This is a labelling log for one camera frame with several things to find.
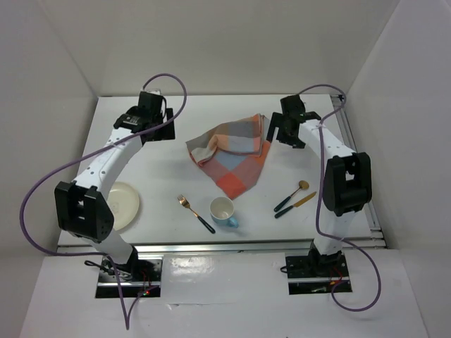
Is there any gold spoon green handle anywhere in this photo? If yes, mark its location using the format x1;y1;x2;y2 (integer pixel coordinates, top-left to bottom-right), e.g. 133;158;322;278
273;180;309;213

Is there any gold knife green handle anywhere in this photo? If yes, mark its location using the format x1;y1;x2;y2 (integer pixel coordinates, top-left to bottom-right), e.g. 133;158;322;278
274;192;316;219

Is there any checkered orange blue cloth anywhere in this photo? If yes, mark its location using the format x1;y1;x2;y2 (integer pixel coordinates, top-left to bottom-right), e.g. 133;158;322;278
186;114;271;200

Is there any cream round plate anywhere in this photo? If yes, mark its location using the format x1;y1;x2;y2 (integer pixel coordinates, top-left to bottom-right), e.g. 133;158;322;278
107;182;140;231

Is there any gold fork green handle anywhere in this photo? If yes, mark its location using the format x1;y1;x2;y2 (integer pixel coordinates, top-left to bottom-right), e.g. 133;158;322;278
178;195;216;234

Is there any blue white mug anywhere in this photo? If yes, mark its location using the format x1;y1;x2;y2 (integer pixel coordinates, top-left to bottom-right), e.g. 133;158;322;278
209;196;239;228

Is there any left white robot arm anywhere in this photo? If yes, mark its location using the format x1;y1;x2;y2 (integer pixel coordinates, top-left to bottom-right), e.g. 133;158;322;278
54;91;175;281

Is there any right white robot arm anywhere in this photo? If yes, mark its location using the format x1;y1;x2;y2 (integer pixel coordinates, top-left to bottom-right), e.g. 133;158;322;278
267;95;372;276

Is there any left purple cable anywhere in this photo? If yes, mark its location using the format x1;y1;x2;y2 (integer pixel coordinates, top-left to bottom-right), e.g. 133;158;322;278
20;73;188;331

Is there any purple cable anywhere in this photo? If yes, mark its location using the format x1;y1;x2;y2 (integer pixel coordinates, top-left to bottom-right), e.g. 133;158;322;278
297;84;382;313
20;73;188;331

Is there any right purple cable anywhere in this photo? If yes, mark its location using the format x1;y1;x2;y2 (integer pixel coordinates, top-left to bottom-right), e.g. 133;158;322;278
297;84;382;313

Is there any aluminium right side rail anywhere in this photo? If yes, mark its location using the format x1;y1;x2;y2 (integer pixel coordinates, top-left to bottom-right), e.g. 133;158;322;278
335;108;382;233

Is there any aluminium rail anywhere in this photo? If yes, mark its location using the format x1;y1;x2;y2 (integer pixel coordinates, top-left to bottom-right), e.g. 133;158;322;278
335;108;382;233
58;238;386;253

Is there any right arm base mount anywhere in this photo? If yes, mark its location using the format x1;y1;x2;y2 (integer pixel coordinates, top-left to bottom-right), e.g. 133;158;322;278
279;254;352;295

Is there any aluminium front rail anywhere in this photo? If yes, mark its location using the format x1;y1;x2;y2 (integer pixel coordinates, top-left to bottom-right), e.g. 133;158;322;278
58;238;386;253

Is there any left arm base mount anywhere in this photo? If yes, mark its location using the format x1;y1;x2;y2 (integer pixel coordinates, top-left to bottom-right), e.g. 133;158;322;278
84;257;163;299

